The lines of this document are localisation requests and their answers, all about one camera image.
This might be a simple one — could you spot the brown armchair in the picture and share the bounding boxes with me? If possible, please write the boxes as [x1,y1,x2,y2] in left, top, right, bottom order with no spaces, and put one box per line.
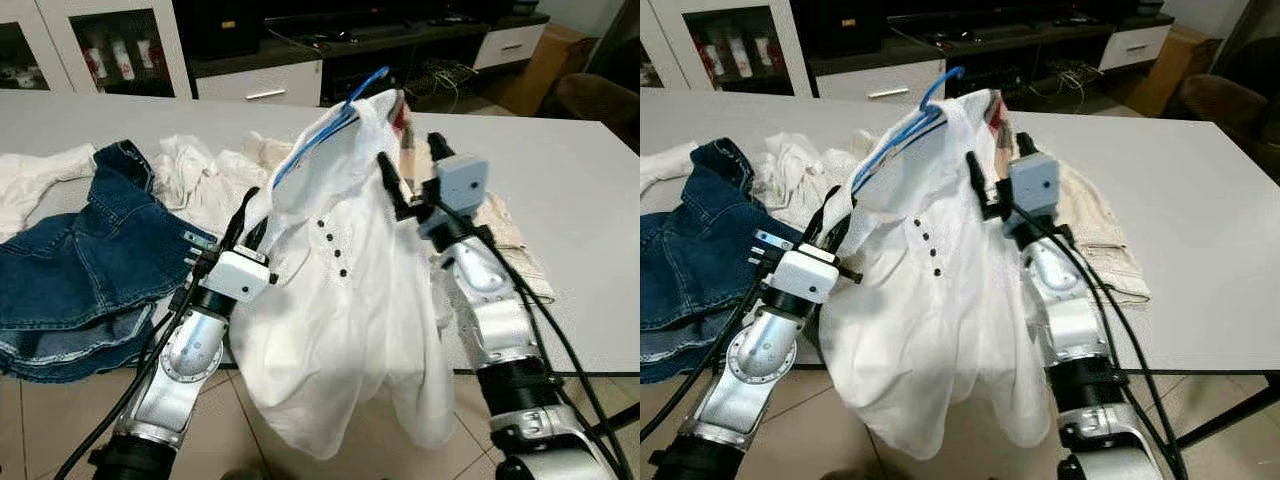
[1180,38,1280,153]
[555,70,641,153]

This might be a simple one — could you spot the black media device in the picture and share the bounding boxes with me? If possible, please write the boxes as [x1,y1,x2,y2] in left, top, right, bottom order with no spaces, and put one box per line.
[945,58,1023,103]
[325,56,403,105]

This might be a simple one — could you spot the white buttoned polo shirt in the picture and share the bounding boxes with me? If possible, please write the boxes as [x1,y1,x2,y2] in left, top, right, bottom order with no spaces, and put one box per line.
[815,88,1057,461]
[228,88,457,461]

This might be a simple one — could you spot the tangled white wires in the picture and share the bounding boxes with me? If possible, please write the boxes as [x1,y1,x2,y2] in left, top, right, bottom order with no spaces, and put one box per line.
[1030,58,1097,101]
[408,58,473,101]

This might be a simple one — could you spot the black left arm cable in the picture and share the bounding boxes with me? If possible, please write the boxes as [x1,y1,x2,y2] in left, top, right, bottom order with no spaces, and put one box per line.
[640,265,781,446]
[55,265,217,480]

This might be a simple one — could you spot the white glass door cabinet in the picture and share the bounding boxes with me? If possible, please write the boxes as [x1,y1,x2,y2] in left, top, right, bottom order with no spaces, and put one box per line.
[640,0,817,101]
[0,0,193,101]

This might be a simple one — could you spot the white crumpled garment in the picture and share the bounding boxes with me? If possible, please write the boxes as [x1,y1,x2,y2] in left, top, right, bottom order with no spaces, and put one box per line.
[150,133,273,237]
[750,133,863,227]

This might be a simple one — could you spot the black TV bench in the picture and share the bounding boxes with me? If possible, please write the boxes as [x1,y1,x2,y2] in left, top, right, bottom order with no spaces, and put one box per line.
[175,0,551,107]
[790,0,1177,107]

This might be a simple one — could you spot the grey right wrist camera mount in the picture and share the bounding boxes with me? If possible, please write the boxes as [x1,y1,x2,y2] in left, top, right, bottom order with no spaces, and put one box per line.
[1004,152,1062,227]
[418,155,492,241]

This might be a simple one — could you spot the small white drawer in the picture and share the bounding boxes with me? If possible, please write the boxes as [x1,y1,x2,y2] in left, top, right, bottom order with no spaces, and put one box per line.
[472,22,550,72]
[1097,22,1174,72]

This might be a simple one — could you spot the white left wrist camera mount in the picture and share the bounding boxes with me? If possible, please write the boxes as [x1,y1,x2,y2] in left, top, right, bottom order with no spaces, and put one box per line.
[770,245,844,307]
[204,248,277,304]

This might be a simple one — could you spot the tall brown cardboard box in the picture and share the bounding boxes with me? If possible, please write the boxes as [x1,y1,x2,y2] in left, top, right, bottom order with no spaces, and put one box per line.
[1125,24,1223,117]
[500,24,593,117]

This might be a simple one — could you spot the blue denim garment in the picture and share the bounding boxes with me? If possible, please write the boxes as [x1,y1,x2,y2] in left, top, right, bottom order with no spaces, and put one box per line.
[0,140,217,385]
[640,138,803,385]

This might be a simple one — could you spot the beige plaid garment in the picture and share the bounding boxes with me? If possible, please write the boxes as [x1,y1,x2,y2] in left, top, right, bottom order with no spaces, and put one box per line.
[394,94,419,183]
[984,92,1011,151]

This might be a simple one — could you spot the blue wire hanger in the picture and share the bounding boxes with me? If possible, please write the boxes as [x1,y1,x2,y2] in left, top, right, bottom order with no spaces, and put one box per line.
[850,66,967,197]
[270,66,393,193]

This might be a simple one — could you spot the wide white drawer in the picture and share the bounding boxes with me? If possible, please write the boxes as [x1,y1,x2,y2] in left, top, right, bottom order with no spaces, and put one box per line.
[194,60,324,107]
[815,60,947,107]

